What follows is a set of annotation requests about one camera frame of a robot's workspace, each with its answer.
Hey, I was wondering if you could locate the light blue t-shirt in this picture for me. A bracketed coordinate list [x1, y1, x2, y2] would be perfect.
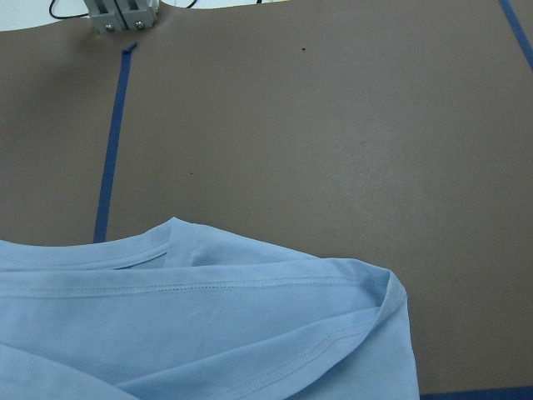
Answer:
[1, 218, 419, 399]

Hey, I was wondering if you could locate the aluminium frame post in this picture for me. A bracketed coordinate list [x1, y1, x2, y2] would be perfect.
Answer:
[84, 0, 159, 33]

